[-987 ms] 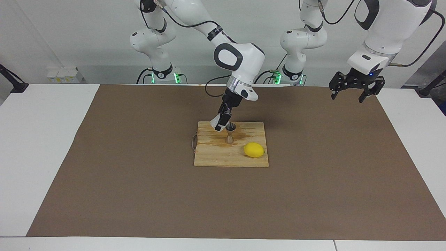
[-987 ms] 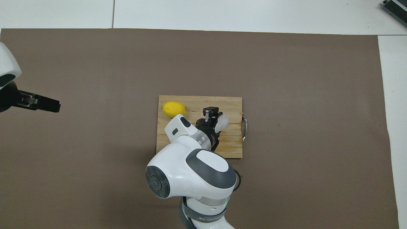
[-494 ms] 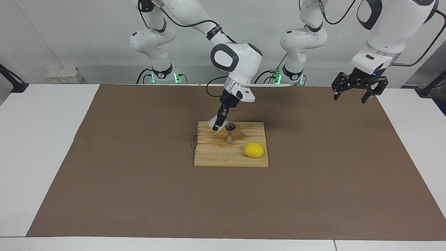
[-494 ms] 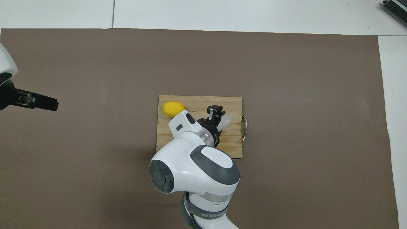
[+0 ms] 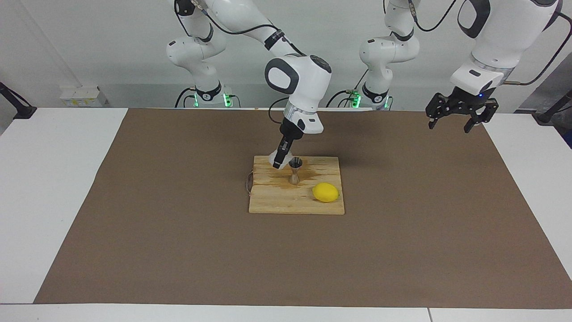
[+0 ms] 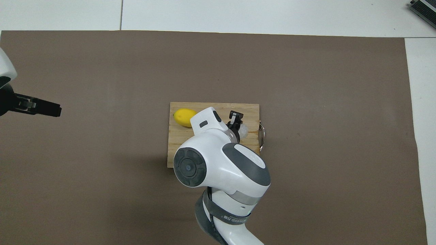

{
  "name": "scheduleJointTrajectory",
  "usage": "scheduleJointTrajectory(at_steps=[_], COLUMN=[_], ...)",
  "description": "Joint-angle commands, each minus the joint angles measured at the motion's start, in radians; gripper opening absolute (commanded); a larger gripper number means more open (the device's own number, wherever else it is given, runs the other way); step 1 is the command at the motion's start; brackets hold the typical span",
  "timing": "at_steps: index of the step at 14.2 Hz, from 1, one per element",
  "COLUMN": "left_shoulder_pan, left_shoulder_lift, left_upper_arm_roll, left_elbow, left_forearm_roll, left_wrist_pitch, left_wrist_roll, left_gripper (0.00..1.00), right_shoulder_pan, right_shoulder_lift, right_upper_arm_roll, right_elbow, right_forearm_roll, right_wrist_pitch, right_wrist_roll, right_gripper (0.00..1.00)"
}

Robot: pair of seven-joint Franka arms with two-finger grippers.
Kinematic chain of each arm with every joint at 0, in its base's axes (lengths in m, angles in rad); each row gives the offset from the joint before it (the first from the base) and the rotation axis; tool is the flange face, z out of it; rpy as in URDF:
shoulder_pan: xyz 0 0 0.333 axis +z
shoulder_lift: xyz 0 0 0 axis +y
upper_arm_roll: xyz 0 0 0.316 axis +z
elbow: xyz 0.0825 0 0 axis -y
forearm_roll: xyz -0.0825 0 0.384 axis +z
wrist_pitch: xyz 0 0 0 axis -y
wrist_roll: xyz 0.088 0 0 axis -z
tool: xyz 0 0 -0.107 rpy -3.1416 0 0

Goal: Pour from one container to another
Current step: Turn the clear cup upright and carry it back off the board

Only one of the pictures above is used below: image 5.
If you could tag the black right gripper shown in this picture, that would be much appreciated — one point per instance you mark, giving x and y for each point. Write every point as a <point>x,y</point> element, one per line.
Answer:
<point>290,133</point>

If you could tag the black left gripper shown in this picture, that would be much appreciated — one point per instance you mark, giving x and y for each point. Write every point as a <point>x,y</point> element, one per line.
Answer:
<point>467,100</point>

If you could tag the metal double jigger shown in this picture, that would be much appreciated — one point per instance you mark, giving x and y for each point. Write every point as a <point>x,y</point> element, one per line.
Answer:
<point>295,163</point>

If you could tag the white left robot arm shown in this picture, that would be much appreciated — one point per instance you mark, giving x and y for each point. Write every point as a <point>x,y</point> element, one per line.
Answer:
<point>389,49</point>

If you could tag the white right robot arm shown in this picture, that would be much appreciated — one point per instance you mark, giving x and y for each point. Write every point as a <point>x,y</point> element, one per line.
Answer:
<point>308,80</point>

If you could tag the wooden cutting board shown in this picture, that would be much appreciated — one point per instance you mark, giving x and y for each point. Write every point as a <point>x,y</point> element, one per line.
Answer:
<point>277,201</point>

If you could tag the yellow lemon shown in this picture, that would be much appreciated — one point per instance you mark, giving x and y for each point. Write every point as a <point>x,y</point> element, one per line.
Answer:
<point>325,192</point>

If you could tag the black clamp stand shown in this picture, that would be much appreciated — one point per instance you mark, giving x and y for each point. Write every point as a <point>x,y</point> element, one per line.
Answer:
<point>24,112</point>
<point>545,118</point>

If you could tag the dark blue object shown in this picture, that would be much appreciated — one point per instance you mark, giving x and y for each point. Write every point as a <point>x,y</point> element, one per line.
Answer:
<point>569,138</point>

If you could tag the brown table mat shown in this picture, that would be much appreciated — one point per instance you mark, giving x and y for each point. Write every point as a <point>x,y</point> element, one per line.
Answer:
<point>178,250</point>

